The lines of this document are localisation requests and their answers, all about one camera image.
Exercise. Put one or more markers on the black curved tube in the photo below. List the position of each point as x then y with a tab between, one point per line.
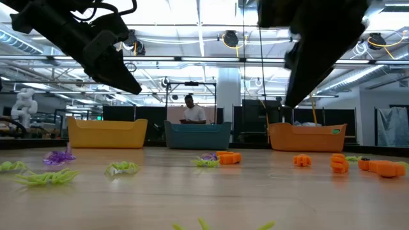
12	123

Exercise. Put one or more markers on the green plastic spider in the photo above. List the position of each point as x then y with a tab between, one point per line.
202	224
122	167
48	177
353	158
12	166
206	163

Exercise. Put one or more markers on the black partition screen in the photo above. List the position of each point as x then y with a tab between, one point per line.
118	113
335	116

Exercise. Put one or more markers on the white building column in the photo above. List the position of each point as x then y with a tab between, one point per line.
228	96

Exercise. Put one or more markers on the teal plastic bin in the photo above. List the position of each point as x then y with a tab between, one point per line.
198	135

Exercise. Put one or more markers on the person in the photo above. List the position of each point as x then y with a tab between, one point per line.
195	113

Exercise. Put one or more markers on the black metal stand frame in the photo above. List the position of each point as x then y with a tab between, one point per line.
191	83

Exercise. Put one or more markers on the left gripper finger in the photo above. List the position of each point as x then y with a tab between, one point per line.
112	70

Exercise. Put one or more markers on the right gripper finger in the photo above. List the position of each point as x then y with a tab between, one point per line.
306	73

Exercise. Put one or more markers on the orange plastic pumpkin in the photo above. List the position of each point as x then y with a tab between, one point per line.
302	160
230	158
339	163
223	153
383	168

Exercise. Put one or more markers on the white robot figure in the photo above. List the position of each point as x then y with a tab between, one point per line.
24	107

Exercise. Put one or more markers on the orange plastic bin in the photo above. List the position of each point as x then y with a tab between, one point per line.
306	139

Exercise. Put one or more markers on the beige cloth backdrop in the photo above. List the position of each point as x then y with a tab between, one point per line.
173	114

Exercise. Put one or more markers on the grey tarp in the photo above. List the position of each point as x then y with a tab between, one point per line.
393	126

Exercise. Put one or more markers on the yellow plastic bin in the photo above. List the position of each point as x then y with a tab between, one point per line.
107	134

